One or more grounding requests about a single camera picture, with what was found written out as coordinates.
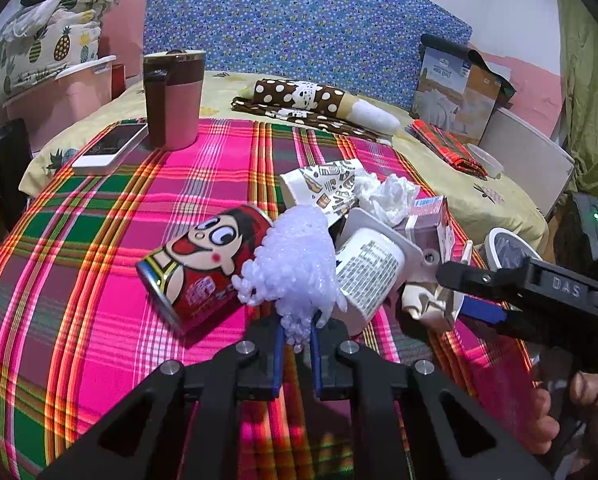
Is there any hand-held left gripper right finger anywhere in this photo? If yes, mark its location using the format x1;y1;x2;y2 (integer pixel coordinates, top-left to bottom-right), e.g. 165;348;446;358
309;317;554;480

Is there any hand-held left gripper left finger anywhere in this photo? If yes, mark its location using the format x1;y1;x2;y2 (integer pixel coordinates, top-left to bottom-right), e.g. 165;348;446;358
36;317;287;480

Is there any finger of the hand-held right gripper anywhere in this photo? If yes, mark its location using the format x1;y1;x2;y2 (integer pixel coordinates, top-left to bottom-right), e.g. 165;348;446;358
456;296;517;333
421;249;530;306

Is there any white trash bin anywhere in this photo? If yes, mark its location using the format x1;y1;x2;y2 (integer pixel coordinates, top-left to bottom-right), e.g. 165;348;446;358
484;227;542;271

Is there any cream crushed carton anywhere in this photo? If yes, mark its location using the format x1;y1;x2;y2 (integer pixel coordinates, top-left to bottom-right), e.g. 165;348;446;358
401;240;474;333

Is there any pink drink carton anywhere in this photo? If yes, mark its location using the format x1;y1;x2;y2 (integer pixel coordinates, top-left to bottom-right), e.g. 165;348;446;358
404;196;454;266

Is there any clear bubble plastic wrap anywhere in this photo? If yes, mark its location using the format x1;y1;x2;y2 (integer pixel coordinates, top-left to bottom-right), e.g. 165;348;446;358
231;205;350;353

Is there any white plastic yogurt cup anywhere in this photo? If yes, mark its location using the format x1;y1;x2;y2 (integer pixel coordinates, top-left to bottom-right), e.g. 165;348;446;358
334;207;437;336

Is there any red cartoon drink can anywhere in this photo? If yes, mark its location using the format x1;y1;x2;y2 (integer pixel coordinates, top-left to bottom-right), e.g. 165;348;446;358
135;203;280;337

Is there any white tissue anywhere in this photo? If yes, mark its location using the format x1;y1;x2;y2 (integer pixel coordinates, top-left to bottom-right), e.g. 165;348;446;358
351;170;422;226

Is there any patterned paper cup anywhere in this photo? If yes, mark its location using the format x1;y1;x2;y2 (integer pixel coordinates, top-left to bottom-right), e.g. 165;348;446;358
279;158;365;226

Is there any person's right hand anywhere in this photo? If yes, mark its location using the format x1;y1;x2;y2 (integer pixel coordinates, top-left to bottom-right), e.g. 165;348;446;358
529;367;598;466

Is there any clear bin liner bag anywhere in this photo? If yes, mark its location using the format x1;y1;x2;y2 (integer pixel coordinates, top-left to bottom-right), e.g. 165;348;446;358
494;235;536;267

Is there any yellow bed sheet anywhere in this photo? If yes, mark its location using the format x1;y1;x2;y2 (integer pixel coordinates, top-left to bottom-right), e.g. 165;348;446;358
19;70;550;256

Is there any clear plastic container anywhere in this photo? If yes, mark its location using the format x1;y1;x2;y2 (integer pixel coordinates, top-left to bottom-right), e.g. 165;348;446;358
466;142;502;180

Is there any white board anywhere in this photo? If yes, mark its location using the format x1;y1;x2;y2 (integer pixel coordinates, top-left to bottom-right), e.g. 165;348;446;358
479;107;577;221

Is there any folded red plaid cloth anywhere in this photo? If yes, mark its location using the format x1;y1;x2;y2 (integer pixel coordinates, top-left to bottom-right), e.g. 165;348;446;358
406;119;490;178

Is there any cardboard box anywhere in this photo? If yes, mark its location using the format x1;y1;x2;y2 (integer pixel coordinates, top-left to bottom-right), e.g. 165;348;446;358
411;34;517;146

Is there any pink green plaid cloth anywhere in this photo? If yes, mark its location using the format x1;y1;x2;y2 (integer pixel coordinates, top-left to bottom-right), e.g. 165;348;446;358
0;117;534;480

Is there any green curtain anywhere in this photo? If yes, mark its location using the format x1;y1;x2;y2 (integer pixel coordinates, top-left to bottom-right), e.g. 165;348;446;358
549;0;598;201

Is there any folded brown polka dot cloth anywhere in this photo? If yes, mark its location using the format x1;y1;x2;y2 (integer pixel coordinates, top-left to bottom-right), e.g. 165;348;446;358
230;95;395;147

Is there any brown polka dot pillow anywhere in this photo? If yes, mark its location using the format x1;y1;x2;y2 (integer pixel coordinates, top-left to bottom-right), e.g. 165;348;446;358
253;78;400;136

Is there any pink mug with brown lid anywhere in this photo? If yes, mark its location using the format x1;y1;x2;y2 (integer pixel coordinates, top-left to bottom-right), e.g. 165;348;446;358
143;49;205;152

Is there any white smartphone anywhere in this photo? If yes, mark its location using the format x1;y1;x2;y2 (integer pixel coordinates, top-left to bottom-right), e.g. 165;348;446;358
72;119;150;177

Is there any blue floral headboard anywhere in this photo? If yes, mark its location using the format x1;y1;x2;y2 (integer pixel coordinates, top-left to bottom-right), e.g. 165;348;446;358
144;0;474;113

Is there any pink storage box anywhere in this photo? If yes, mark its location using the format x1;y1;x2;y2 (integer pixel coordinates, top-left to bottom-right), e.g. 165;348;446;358
2;55;117;153

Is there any black suitcase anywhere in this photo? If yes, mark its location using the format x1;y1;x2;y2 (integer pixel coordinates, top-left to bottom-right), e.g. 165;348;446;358
0;119;32;261

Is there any pineapple print quilt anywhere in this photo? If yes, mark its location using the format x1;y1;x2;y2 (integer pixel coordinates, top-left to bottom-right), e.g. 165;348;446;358
0;0;125;106

